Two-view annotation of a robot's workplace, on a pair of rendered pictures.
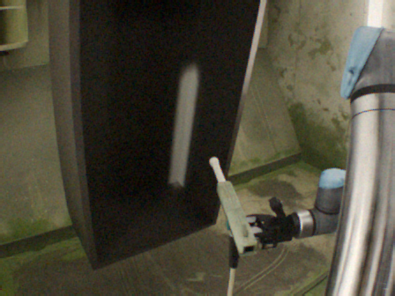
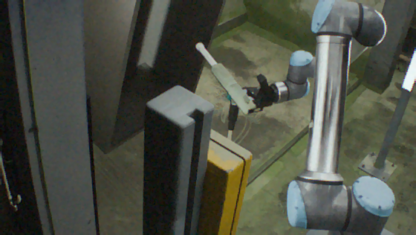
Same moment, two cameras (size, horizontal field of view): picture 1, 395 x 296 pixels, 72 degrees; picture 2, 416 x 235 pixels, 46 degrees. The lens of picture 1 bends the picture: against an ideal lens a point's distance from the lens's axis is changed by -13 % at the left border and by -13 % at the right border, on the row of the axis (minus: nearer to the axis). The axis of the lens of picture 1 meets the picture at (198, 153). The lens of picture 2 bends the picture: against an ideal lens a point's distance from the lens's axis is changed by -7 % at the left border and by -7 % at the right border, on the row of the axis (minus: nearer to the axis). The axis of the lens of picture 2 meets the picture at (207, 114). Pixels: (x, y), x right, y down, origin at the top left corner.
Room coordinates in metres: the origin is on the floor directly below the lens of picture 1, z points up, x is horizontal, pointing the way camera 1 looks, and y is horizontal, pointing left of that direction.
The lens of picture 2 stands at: (-0.84, 0.60, 1.99)
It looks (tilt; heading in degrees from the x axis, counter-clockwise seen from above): 37 degrees down; 339
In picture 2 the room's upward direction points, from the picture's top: 7 degrees clockwise
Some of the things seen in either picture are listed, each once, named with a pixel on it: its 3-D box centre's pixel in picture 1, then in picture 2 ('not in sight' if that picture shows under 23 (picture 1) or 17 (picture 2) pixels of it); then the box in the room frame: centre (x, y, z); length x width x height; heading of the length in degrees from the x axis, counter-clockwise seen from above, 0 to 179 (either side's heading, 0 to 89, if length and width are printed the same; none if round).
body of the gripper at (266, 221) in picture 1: (275, 229); (261, 97); (0.76, -0.24, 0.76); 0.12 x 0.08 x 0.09; 100
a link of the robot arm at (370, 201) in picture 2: not in sight; (365, 208); (0.02, -0.32, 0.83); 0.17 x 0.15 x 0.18; 71
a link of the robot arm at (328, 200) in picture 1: (335, 190); (301, 67); (0.78, -0.42, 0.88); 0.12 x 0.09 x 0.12; 71
